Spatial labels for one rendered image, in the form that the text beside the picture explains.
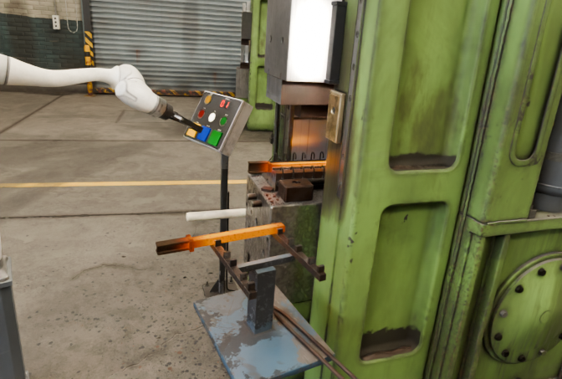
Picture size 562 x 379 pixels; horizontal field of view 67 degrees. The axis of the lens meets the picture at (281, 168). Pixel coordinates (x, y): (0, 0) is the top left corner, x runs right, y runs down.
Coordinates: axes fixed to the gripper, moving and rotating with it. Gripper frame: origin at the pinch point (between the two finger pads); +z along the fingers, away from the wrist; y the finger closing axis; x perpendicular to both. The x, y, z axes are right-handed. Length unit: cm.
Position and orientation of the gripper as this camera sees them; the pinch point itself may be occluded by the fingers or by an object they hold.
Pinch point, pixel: (196, 127)
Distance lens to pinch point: 206.1
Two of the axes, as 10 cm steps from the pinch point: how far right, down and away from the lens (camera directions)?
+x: 4.2, -9.1, 0.6
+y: 6.8, 2.7, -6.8
